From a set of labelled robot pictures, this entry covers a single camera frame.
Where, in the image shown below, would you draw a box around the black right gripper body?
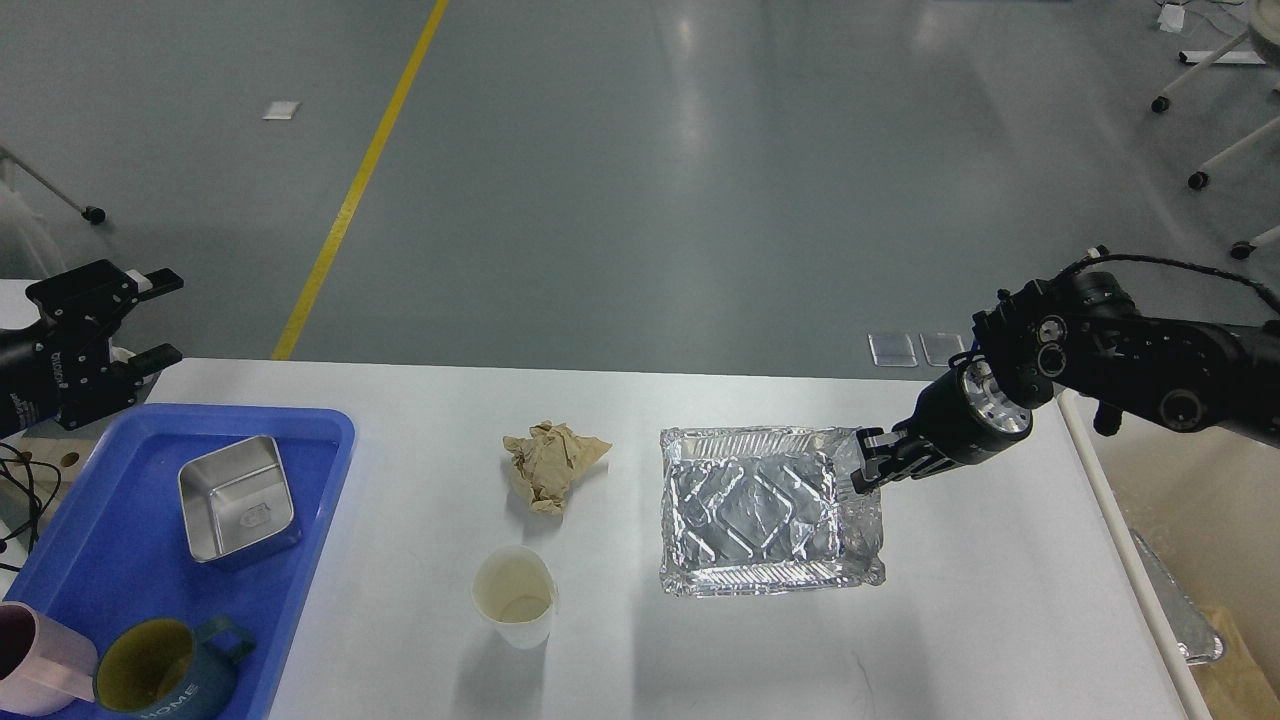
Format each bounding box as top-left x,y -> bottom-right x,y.
911,357 -> 1033,466

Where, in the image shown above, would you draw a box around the aluminium foil tray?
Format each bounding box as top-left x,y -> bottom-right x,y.
659,427 -> 886,598

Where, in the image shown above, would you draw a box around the brown paper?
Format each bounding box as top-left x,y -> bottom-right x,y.
502,421 -> 613,516
1190,605 -> 1279,719

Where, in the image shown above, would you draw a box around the white paper cup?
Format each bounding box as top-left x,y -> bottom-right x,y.
471,544 -> 559,650

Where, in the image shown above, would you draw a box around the stainless steel rectangular tin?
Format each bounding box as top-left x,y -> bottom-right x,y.
177,436 -> 302,571

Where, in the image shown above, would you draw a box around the dark teal mug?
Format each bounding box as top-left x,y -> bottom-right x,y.
93,615 -> 257,719

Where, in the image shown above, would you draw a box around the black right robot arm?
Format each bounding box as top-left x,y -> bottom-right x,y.
851,247 -> 1279,495

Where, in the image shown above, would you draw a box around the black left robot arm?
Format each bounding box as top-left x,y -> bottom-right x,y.
1,260 -> 186,437

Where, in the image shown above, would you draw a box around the clear floor plate right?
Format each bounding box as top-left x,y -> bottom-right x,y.
918,332 -> 968,368

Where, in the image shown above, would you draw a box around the clear floor plate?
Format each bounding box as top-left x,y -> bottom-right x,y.
918,332 -> 968,368
867,332 -> 919,368

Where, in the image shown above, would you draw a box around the clear floor plate left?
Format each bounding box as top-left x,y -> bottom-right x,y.
867,332 -> 919,368

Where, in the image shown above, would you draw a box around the white plastic bin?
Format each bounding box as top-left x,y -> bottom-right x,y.
1059,391 -> 1279,719

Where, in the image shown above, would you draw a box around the foil piece in bin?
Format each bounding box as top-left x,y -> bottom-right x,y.
1129,528 -> 1228,666

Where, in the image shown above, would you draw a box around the brown paper in bin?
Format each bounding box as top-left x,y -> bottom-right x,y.
1190,605 -> 1279,719

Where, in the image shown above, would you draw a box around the white wheeled stand legs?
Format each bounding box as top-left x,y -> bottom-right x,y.
1149,0 -> 1280,261

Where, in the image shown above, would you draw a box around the blue plastic tray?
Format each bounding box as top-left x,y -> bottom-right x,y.
6,404 -> 356,719

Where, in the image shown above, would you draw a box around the grey wheeled stand leg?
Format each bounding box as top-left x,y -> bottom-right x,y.
1,143 -> 108,227

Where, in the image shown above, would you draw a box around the pink mug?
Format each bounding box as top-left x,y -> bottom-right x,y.
1,601 -> 99,717

